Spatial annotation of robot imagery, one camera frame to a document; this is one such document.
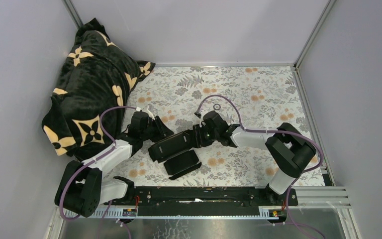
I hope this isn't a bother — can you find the black paper box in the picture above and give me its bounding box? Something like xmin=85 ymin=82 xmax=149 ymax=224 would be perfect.
xmin=148 ymin=127 xmax=202 ymax=180

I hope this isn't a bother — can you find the black floral blanket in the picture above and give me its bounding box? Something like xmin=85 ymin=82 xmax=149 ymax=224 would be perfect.
xmin=41 ymin=19 xmax=156 ymax=160

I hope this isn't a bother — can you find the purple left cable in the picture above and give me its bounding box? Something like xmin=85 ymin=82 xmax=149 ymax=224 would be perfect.
xmin=58 ymin=106 xmax=154 ymax=220

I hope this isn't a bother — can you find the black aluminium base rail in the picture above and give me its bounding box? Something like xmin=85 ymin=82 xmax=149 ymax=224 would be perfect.
xmin=58 ymin=185 xmax=351 ymax=219

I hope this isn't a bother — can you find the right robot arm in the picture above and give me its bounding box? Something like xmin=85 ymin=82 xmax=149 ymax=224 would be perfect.
xmin=192 ymin=111 xmax=317 ymax=205

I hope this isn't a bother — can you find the floral tablecloth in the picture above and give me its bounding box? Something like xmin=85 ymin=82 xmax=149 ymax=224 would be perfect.
xmin=109 ymin=66 xmax=311 ymax=187

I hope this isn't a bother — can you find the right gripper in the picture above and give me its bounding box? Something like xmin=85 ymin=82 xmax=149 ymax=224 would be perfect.
xmin=190 ymin=123 xmax=219 ymax=149

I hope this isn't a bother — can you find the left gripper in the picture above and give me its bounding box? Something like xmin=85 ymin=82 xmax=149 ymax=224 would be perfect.
xmin=141 ymin=116 xmax=175 ymax=143

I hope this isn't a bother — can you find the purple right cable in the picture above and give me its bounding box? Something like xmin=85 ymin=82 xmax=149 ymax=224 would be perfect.
xmin=195 ymin=94 xmax=327 ymax=239

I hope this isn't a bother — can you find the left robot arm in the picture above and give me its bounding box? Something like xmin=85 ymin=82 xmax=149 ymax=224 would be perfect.
xmin=54 ymin=111 xmax=174 ymax=217

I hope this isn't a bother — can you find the purple cable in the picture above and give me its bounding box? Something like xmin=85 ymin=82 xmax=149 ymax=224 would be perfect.
xmin=58 ymin=106 xmax=154 ymax=220
xmin=195 ymin=94 xmax=327 ymax=239

